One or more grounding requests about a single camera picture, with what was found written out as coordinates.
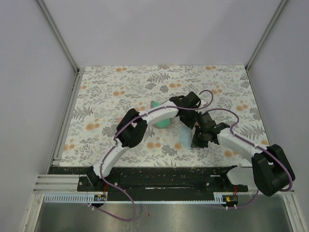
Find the beige glasses case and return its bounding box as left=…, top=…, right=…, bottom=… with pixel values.
left=150, top=101, right=172, bottom=129

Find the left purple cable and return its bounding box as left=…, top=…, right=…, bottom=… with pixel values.
left=99, top=89, right=213, bottom=222

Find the aluminium frame post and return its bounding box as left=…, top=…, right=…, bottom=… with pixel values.
left=245, top=0, right=290, bottom=72
left=36, top=0, right=80, bottom=74

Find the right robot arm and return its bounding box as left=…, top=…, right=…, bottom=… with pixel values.
left=192, top=123, right=295, bottom=197

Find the white slotted cable duct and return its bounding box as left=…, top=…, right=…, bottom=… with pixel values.
left=44, top=193, right=107, bottom=203

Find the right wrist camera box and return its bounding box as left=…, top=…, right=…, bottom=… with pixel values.
left=197, top=113, right=216, bottom=130

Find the left aluminium frame post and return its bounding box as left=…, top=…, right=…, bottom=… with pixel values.
left=36, top=0, right=80, bottom=74

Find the aluminium front rail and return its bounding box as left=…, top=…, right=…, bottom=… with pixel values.
left=31, top=174, right=296, bottom=203

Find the right aluminium frame post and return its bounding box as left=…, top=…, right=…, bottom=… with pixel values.
left=245, top=0, right=290, bottom=72

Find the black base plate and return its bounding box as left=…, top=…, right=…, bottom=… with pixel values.
left=72, top=165, right=249, bottom=194

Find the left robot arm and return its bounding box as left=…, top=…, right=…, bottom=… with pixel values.
left=86, top=92, right=201, bottom=191

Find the floral tablecloth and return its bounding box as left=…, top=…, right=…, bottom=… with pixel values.
left=56, top=65, right=268, bottom=167

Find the steel floor panel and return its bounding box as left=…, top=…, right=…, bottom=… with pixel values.
left=35, top=195, right=308, bottom=232

